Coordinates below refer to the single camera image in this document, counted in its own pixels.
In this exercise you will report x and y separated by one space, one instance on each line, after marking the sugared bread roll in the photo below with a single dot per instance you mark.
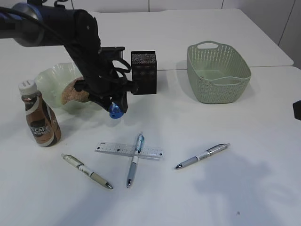
70 94

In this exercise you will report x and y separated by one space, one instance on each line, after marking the grey grip pen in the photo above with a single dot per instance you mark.
209 152

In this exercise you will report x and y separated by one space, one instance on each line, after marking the cream grip pen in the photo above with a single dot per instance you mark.
86 170

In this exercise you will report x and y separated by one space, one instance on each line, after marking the black mesh pen holder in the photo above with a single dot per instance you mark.
144 71

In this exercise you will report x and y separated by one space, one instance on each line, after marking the blue pencil sharpener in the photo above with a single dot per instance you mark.
115 113

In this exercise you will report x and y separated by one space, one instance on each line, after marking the green wavy glass plate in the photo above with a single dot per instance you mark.
54 80

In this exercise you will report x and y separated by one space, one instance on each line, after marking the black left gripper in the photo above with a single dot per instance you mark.
105 80

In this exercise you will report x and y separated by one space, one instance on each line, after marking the blue grip pen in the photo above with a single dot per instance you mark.
134 162

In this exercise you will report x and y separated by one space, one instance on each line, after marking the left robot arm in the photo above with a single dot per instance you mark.
33 24

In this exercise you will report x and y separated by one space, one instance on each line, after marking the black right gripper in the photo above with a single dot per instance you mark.
297 110

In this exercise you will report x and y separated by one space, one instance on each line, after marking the brown Nescafe coffee bottle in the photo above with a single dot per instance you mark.
39 116

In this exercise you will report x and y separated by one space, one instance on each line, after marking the green plastic woven basket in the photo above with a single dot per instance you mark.
217 73

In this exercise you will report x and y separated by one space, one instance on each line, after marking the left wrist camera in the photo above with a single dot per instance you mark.
113 53

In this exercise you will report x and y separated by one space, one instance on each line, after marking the clear plastic ruler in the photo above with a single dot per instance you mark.
149 153

